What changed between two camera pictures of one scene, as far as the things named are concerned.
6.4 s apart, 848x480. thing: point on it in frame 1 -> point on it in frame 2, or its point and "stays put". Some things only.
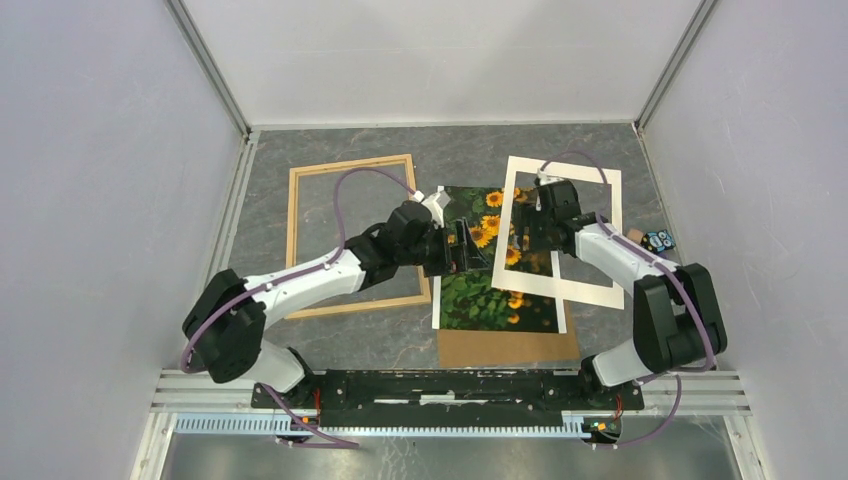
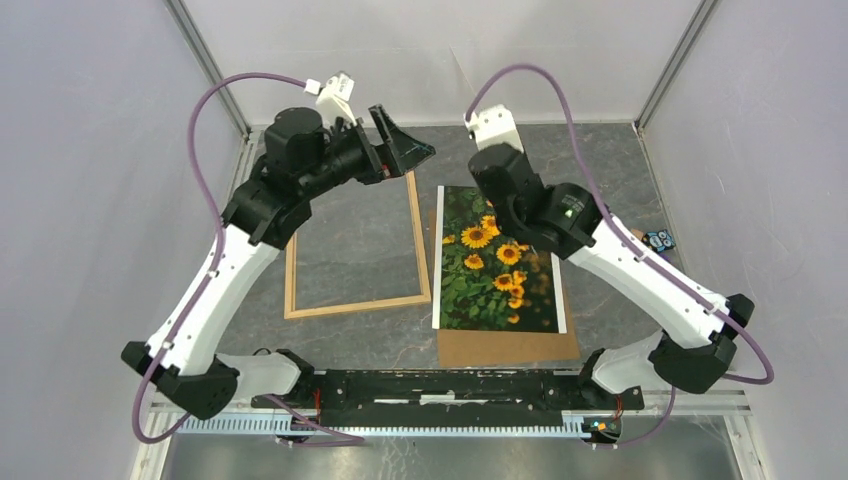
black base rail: x=448 y=398 stays put
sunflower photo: x=468 y=301 stays put
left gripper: x=465 y=254 -> x=403 y=151
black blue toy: x=658 y=241 stays put
